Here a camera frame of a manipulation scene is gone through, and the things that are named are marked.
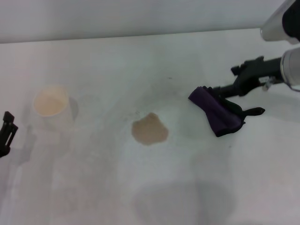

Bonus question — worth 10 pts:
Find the white paper cup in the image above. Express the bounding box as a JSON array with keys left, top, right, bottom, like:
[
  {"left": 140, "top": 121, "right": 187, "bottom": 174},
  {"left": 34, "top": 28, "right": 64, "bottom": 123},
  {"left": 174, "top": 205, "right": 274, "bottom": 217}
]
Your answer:
[{"left": 32, "top": 84, "right": 71, "bottom": 136}]

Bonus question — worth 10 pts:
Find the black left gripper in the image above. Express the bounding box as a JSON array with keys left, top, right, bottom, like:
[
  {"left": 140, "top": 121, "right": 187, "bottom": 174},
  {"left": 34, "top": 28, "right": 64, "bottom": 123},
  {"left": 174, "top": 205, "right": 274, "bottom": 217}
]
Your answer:
[{"left": 0, "top": 111, "right": 19, "bottom": 158}]

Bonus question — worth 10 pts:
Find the purple rag with black trim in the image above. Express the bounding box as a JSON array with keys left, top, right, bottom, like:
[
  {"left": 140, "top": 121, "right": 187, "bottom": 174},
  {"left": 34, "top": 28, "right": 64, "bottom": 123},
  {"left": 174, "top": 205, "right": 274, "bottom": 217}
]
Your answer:
[{"left": 187, "top": 86, "right": 266, "bottom": 138}]

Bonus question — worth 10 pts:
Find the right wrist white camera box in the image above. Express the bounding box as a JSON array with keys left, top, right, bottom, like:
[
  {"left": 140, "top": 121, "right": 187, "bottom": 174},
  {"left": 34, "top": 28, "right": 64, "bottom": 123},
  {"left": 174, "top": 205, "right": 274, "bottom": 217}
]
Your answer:
[{"left": 260, "top": 0, "right": 300, "bottom": 45}]

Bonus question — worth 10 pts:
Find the brown water stain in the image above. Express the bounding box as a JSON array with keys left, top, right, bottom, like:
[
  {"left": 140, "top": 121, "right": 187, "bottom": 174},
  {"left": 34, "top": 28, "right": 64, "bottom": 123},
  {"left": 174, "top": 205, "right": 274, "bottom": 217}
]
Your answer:
[{"left": 131, "top": 112, "right": 170, "bottom": 147}]

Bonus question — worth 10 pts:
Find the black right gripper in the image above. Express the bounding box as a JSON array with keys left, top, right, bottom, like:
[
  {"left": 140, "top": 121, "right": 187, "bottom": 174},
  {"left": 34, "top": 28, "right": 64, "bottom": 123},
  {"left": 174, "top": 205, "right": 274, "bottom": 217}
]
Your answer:
[{"left": 210, "top": 56, "right": 284, "bottom": 100}]

